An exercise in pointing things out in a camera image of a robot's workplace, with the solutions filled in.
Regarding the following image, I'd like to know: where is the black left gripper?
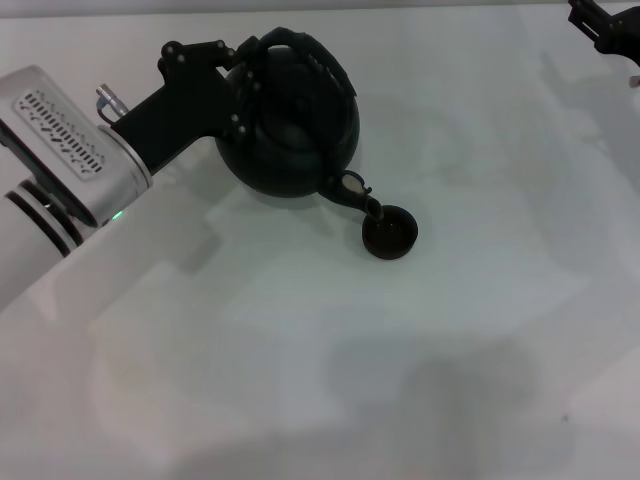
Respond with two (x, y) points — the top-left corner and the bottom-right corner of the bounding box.
(109, 35), (264, 177)

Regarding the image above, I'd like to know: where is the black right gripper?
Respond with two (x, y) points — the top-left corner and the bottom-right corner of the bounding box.
(568, 0), (640, 67)

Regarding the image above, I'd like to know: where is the black round teapot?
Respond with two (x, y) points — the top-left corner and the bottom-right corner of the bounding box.
(213, 27), (386, 224)

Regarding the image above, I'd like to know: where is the small dark teacup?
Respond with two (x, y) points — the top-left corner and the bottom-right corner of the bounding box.
(360, 204), (420, 262)

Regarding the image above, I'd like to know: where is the left wrist cable connector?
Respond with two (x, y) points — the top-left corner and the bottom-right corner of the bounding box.
(95, 83), (127, 124)

